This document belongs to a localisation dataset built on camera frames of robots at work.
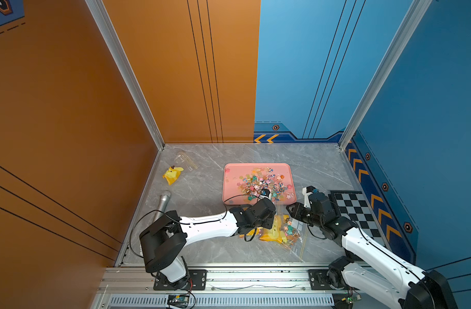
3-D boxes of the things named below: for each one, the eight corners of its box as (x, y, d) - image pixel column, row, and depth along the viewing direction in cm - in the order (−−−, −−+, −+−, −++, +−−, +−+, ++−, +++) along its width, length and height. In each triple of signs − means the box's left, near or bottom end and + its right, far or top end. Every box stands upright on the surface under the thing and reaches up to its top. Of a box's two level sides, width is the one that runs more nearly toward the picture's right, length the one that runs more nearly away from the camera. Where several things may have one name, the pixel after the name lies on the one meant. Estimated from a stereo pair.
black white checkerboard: (346, 246, 85) (351, 242, 80) (329, 195, 101) (333, 190, 97) (379, 246, 84) (386, 242, 80) (357, 195, 101) (362, 190, 97)
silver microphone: (155, 221, 91) (153, 218, 88) (162, 198, 99) (160, 194, 96) (163, 221, 91) (161, 218, 88) (170, 198, 99) (167, 194, 96)
